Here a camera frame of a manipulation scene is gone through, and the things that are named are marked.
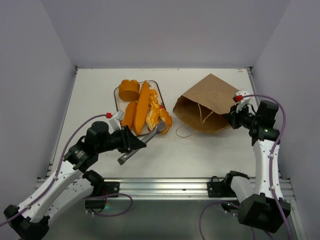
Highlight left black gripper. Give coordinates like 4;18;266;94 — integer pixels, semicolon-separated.
96;124;147;153

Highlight orange fake bread loaf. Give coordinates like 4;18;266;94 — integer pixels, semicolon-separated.
122;101;137;130

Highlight long orange fake baguette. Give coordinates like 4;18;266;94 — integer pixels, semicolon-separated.
133;80;150;135

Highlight round twisted fake bread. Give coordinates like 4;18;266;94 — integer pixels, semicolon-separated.
146;108;173;135

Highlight metal tongs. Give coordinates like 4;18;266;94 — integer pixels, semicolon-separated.
117;120;168;166

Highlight braided fake bread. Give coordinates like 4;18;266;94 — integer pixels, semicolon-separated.
149;89;160;109

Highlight brown paper bag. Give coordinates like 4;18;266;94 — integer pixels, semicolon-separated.
172;73;239;138

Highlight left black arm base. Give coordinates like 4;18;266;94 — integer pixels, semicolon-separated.
84;181;120;213

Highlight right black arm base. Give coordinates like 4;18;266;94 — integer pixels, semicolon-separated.
207;170;250;198

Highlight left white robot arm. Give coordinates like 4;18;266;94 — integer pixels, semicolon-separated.
4;121;147;240

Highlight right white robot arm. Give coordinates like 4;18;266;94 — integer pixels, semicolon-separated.
222;96;291;233

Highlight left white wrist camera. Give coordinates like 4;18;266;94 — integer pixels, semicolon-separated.
105;110;125;131

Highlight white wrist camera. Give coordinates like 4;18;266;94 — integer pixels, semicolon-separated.
105;110;125;131
233;90;253;113

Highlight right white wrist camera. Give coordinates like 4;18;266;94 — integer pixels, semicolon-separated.
233;90;253;113

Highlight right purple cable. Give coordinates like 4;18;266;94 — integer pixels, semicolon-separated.
199;94;293;240

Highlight purple cable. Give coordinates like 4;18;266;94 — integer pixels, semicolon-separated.
199;94;293;240
0;113;134;227

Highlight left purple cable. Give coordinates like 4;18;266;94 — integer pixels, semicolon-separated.
0;113;134;227

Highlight aluminium frame rail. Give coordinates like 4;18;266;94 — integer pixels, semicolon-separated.
33;177;296;200

